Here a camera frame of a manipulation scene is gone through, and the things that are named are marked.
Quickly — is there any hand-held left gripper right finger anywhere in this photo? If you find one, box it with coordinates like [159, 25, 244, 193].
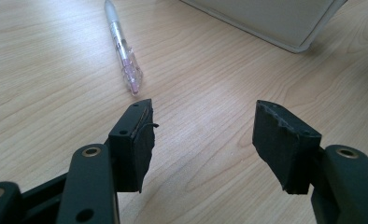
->
[252, 99, 323, 196]

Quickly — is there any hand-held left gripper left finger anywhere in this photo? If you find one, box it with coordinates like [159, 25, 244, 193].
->
[107, 98, 160, 194]

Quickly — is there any clear pen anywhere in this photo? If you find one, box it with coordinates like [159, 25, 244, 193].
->
[103, 0, 145, 97]

